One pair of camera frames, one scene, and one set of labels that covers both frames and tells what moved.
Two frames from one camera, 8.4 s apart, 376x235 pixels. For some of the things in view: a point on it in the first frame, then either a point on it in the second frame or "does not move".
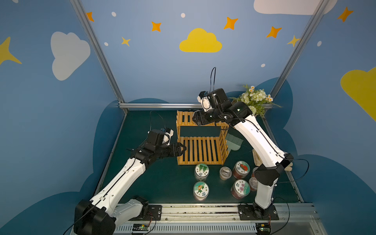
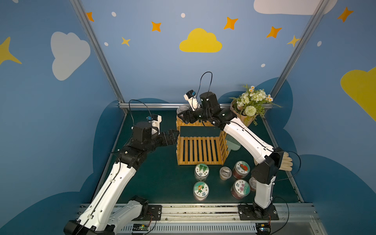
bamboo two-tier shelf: x=204 y=144 does not move
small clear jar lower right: x=253 y=182 does not move
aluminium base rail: x=298 y=219 does not move
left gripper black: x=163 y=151 to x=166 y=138
